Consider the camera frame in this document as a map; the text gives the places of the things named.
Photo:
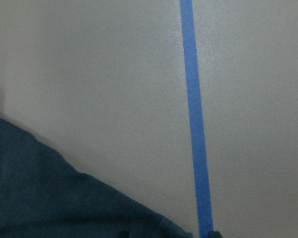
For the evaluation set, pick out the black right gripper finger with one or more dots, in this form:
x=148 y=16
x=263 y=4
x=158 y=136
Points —
x=214 y=234

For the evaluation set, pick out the black t-shirt with logo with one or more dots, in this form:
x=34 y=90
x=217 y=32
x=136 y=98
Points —
x=42 y=196

